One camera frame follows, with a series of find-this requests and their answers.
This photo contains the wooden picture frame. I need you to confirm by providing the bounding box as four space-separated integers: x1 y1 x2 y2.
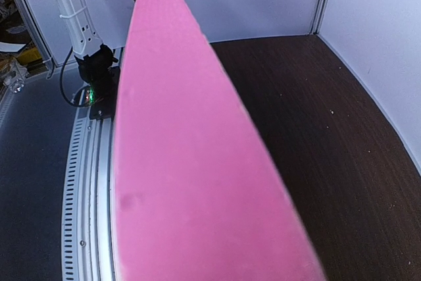
112 0 325 280

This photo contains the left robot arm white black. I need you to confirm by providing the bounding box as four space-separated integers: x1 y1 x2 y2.
56 0 135 105

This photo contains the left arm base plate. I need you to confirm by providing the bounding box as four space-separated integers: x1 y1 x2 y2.
72 66 120 120

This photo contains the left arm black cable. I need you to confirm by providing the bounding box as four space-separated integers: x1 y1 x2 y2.
59 47 83 107

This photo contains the aluminium front rail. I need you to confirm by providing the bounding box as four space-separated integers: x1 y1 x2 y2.
0 89 119 281

